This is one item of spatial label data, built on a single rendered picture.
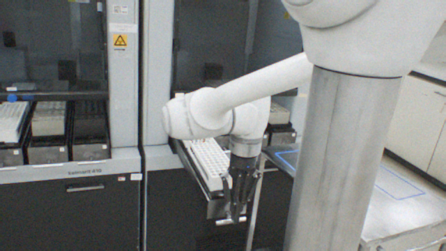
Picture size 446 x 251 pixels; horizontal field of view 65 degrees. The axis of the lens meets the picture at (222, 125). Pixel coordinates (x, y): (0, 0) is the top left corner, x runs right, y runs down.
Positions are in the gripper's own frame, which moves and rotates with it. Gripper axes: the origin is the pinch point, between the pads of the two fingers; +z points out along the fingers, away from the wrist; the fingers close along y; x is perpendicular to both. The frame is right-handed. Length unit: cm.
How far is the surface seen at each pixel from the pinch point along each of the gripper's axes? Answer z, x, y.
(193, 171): -0.2, -24.7, 6.5
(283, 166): -1.7, -19.6, -27.1
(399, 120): 40, -147, -229
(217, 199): -0.2, -7.1, 3.4
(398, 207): -2, 11, -52
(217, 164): -6.2, -18.4, 0.1
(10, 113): -6, -72, 70
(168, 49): -36, -61, 9
